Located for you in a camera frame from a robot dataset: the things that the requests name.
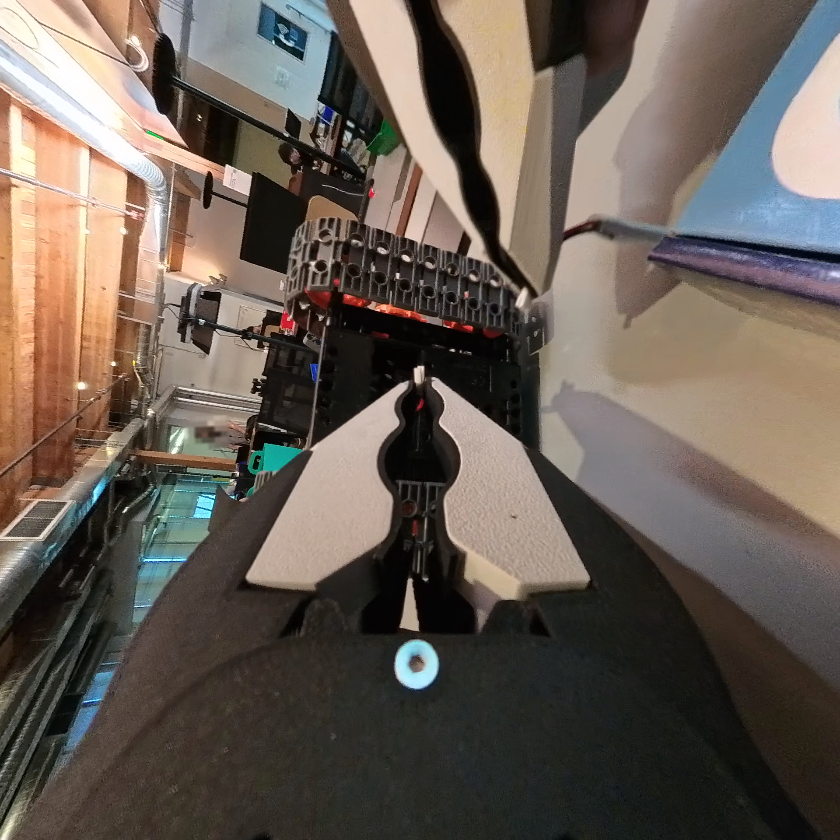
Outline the blue robot kit box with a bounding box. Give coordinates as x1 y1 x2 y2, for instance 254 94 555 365
648 0 840 308

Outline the black wall picture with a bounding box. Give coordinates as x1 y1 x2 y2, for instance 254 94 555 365
256 2 309 64

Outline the teal bin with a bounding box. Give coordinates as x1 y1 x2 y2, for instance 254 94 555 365
246 445 308 501

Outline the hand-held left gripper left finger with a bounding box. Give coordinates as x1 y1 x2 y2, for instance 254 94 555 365
245 379 421 621

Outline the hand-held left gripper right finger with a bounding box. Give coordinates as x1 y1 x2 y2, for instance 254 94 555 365
425 377 592 621

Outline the black display panel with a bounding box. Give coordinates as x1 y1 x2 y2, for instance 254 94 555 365
238 172 368 268

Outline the white desk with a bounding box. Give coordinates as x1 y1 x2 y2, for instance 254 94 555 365
364 0 840 834

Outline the silver air duct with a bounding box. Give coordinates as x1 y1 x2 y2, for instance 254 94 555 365
0 39 173 221

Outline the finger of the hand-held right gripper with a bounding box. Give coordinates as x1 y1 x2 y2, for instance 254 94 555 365
326 0 526 293
410 0 589 311

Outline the metal vent grille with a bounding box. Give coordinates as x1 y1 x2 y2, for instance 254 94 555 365
0 499 77 543

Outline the black pole lamp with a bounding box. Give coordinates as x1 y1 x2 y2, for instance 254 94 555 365
202 171 253 212
150 31 368 179

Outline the small battery with red wires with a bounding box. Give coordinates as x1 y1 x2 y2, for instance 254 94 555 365
515 215 678 311

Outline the orange grey tracked brick robot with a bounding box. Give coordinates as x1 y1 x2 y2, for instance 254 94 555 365
257 217 551 585

